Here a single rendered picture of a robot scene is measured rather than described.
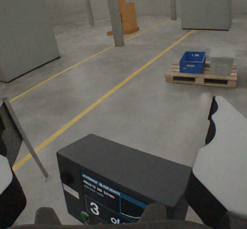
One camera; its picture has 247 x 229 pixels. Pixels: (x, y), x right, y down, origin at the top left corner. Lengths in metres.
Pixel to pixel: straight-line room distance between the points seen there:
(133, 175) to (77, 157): 0.12
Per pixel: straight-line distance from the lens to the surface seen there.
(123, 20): 8.42
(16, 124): 1.81
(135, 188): 0.31
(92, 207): 0.42
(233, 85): 3.39
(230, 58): 3.33
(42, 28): 6.41
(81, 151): 0.41
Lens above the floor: 1.51
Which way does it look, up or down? 31 degrees down
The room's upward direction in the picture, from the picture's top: 10 degrees counter-clockwise
